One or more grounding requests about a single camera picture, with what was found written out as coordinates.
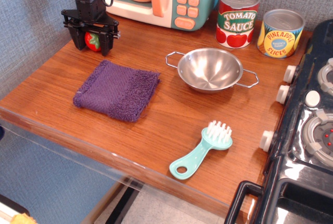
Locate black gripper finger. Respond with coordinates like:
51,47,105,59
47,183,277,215
68,24,86,50
99,31,113,56

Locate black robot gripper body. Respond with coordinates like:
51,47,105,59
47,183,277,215
61,0,120,38

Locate red toy tomato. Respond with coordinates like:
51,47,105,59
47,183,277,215
84,32,101,52

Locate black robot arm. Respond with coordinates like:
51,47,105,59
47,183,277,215
61,0,120,56

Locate purple folded towel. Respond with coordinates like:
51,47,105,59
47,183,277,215
73,60,160,122

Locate tomato sauce can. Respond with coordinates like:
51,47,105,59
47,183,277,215
215,0,260,49

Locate teal dish brush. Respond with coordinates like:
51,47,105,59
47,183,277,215
169,120,233,180

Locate pineapple slices can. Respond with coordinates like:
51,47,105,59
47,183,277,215
257,9,305,59

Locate grey stove knob middle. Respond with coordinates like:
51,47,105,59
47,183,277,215
276,85,290,104

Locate grey stove knob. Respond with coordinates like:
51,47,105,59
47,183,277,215
259,130,275,152
276,85,290,104
283,65,297,84

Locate grey stove knob upper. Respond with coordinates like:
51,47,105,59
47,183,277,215
283,65,297,84

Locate grey stove knob lower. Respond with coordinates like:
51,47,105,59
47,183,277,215
259,130,275,152

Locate white round stove button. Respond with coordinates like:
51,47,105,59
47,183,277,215
304,90,321,108

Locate black toy stove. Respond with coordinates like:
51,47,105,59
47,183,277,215
225,20,332,223

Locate steel bowl with wire handles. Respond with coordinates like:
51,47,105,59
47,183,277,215
165,48,259,94

